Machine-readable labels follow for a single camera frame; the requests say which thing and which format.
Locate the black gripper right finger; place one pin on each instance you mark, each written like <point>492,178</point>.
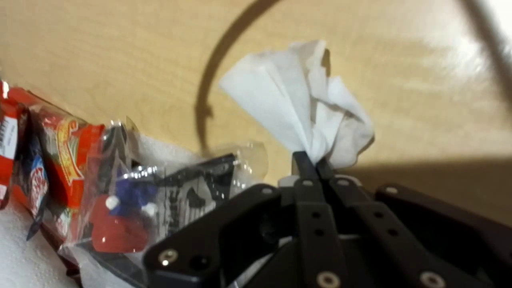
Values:
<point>427,229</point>

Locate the white cloth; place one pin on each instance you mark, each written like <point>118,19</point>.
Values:
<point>278,90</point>

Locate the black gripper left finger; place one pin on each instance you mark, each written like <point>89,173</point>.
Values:
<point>315,229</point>

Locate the clear bag with black item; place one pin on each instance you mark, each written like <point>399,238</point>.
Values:
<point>203,186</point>

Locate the red snack packet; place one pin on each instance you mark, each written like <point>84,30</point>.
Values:
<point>65,154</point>
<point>9,138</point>

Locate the clear bag with toy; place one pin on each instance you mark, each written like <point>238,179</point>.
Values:
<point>123,224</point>

